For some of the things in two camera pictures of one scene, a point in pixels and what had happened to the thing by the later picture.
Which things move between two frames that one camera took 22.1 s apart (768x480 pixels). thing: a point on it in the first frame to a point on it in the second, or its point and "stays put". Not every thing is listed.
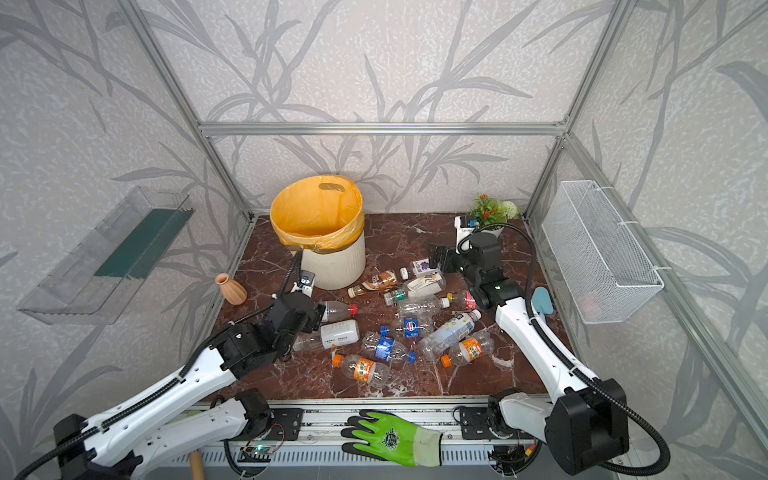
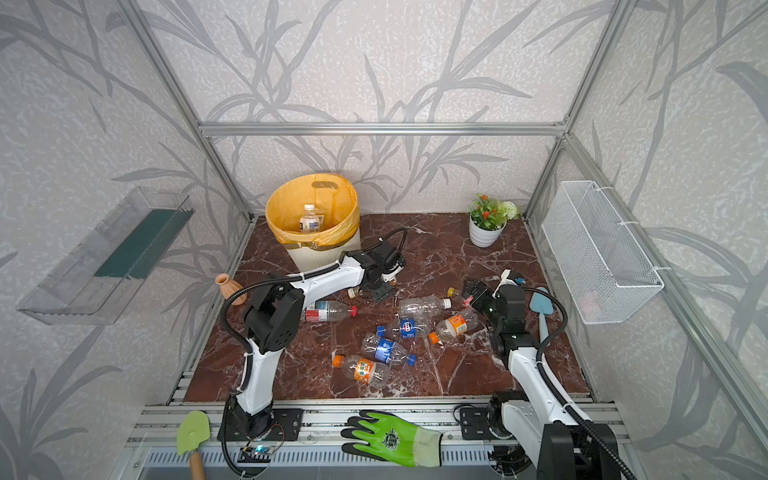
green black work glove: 388,438 stays put
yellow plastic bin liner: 322,213 stays put
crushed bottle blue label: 385,348 stays put
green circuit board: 255,454 stays put
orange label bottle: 469,350 to 455,326
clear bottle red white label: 337,310 stays put
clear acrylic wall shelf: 99,279 stays put
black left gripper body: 308,309 to 380,282
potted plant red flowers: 487,210 stays put
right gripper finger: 437,256 to 474,289
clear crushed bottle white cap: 421,307 stays put
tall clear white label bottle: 456,329 to 309,221
